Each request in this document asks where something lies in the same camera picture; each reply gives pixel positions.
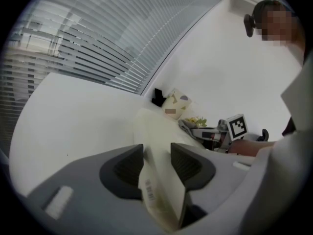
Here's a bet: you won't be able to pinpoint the black mesh office chair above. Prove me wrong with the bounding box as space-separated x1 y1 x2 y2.
256 128 269 142

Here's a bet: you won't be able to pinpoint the pale yellow placemat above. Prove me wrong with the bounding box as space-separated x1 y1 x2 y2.
133 107 205 233

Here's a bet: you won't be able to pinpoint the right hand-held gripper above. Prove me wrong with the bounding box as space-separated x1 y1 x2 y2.
190 113 249 154

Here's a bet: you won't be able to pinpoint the grey cloth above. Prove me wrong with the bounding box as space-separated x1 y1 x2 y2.
178 119 196 138

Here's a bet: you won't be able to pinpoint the white square table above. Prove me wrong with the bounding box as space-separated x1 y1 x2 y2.
8 71 257 198

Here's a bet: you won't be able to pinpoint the black crumpled fabric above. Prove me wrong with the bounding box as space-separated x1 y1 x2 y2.
151 88 167 107

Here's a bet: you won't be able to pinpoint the grey window blinds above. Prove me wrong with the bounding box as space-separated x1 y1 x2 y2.
0 0 224 144

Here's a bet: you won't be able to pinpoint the person's right forearm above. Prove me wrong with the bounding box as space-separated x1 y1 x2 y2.
229 140 277 156

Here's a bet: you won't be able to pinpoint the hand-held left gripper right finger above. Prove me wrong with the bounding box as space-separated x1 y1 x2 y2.
170 142 257 216

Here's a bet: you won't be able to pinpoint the artificial yellow flower bouquet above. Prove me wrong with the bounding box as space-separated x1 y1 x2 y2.
183 116 208 129

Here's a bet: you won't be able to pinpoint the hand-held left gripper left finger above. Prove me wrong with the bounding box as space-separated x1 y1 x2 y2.
25 143 160 233

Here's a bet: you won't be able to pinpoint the cream patterned paper bucket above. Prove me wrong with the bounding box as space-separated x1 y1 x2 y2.
162 88 193 120

